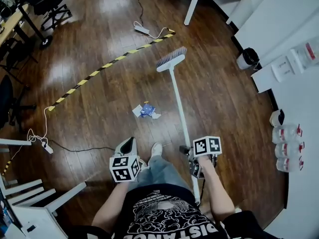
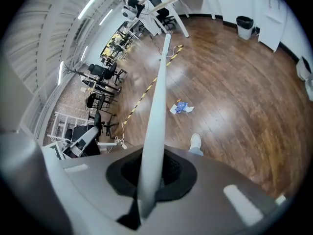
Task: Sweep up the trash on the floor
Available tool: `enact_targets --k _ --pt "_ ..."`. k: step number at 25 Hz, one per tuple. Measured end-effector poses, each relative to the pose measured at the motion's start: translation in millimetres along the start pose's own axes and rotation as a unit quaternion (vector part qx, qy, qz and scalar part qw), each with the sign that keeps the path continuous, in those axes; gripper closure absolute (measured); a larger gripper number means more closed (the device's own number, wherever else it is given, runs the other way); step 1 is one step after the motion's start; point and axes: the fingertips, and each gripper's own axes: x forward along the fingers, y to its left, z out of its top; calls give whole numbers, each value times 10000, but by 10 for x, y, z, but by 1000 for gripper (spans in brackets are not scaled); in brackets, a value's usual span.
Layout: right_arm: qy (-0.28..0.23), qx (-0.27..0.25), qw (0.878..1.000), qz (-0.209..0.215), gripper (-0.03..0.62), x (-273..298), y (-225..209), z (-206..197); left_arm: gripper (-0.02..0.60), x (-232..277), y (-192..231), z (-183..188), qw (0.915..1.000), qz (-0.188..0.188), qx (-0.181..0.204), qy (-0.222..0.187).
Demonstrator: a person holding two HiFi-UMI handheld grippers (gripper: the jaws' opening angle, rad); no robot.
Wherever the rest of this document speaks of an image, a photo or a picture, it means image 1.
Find small white heater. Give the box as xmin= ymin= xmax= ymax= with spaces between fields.
xmin=269 ymin=109 xmax=285 ymax=127

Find white bin black bag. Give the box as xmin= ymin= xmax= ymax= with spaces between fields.
xmin=236 ymin=47 xmax=260 ymax=71

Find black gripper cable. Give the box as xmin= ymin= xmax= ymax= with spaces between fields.
xmin=200 ymin=177 xmax=207 ymax=200

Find white metal table frame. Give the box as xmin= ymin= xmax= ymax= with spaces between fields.
xmin=0 ymin=175 xmax=87 ymax=239

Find person's right white shoe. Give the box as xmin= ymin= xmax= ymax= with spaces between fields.
xmin=151 ymin=142 xmax=163 ymax=163

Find person's black printed shirt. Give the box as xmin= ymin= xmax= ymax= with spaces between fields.
xmin=66 ymin=184 xmax=285 ymax=239

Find white table foot bar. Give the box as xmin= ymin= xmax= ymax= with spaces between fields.
xmin=0 ymin=138 xmax=32 ymax=146

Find blue wrapper litter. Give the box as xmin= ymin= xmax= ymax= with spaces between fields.
xmin=140 ymin=103 xmax=156 ymax=118

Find black legged wooden top desk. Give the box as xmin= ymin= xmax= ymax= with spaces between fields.
xmin=0 ymin=3 xmax=53 ymax=49

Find white broom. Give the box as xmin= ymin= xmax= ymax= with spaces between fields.
xmin=156 ymin=46 xmax=202 ymax=206

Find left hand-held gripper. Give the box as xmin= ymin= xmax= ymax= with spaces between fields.
xmin=109 ymin=136 xmax=141 ymax=183

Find person's left forearm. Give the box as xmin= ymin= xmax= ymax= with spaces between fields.
xmin=92 ymin=182 xmax=133 ymax=234

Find small white power strip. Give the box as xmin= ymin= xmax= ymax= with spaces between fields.
xmin=41 ymin=141 xmax=54 ymax=154

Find thin black power cable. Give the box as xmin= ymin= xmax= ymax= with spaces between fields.
xmin=136 ymin=0 xmax=145 ymax=27

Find coiled white cable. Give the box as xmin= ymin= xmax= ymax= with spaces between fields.
xmin=26 ymin=106 xmax=54 ymax=144

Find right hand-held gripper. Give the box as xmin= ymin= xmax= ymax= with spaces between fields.
xmin=179 ymin=135 xmax=222 ymax=178

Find large water dispenser bottle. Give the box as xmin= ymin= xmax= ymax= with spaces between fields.
xmin=290 ymin=36 xmax=319 ymax=71

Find white power strip cable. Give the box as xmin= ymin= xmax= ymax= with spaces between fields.
xmin=134 ymin=21 xmax=169 ymax=39

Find long yellow black cable cover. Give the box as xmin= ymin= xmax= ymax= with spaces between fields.
xmin=48 ymin=28 xmax=176 ymax=112

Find white water dispenser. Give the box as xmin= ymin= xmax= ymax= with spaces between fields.
xmin=251 ymin=55 xmax=304 ymax=94

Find person's right forearm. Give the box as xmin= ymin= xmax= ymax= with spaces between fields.
xmin=198 ymin=155 xmax=236 ymax=220

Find short yellow black cable cover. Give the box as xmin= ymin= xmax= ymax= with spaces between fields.
xmin=1 ymin=159 xmax=12 ymax=176

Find long black floor cable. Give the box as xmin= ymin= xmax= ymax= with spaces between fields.
xmin=48 ymin=140 xmax=117 ymax=152

